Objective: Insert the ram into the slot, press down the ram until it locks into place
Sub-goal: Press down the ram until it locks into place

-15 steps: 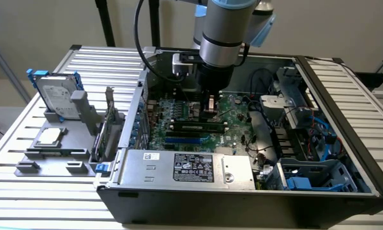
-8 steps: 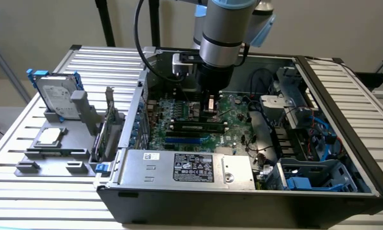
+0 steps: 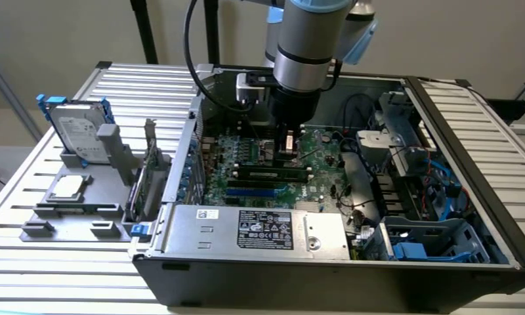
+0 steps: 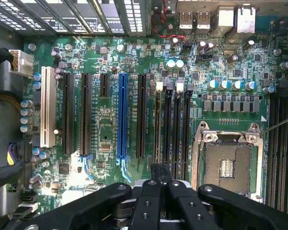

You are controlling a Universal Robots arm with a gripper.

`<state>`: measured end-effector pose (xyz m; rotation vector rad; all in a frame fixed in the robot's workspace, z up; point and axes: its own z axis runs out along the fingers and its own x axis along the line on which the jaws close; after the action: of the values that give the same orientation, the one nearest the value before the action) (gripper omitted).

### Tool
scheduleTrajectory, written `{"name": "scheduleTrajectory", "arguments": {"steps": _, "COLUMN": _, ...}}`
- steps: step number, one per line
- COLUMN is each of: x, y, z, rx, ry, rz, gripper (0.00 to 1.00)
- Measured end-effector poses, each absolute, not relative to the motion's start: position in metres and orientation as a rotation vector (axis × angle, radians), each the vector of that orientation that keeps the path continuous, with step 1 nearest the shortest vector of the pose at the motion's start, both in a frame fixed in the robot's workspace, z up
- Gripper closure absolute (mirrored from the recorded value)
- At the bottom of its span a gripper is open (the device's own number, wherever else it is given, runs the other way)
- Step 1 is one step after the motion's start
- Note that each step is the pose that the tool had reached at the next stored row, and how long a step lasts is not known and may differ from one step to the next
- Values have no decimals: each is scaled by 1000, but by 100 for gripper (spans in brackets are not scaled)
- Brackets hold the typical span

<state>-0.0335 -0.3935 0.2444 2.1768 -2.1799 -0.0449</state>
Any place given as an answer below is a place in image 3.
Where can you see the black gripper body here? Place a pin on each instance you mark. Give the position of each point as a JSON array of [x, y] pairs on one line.
[[295, 105]]

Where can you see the RAM stick with white label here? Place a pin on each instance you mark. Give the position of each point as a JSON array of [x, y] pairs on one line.
[[290, 141]]

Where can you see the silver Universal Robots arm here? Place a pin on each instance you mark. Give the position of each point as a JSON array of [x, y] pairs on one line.
[[311, 39]]

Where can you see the black RAM stick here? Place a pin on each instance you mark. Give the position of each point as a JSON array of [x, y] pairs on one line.
[[267, 173]]

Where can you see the black expansion slot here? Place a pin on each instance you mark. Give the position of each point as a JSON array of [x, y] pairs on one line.
[[251, 183]]

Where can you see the blue expansion slot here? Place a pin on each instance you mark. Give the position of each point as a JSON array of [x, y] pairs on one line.
[[257, 192]]

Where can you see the green motherboard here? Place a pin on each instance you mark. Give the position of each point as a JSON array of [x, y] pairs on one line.
[[325, 183]]

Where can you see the silver chipset heatsink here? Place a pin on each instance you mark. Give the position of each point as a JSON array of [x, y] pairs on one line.
[[309, 206]]

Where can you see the silver power supply unit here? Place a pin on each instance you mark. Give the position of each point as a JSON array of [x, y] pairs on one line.
[[227, 229]]

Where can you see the green graphics card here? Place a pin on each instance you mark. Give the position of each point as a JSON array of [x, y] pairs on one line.
[[151, 164]]

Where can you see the grey disk bay with blue clips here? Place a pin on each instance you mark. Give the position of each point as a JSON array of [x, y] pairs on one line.
[[434, 236]]

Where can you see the blue case latch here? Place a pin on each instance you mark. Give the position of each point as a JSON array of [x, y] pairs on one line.
[[141, 229]]

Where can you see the black open PC case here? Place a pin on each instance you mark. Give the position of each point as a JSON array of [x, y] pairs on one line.
[[289, 282]]

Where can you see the silver hard disk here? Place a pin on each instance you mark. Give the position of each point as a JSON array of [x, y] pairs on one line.
[[81, 134]]

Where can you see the silver CPU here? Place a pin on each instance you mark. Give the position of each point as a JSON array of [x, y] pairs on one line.
[[70, 186]]

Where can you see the grey parts rack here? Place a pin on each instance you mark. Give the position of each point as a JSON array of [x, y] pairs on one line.
[[70, 226]]

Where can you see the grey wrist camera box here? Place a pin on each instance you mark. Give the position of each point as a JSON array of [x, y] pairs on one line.
[[251, 86]]

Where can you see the black frame post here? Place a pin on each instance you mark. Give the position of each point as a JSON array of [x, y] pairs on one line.
[[146, 33], [213, 33]]

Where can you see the blue disk bracket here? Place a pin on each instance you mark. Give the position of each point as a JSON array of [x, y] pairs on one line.
[[107, 111]]

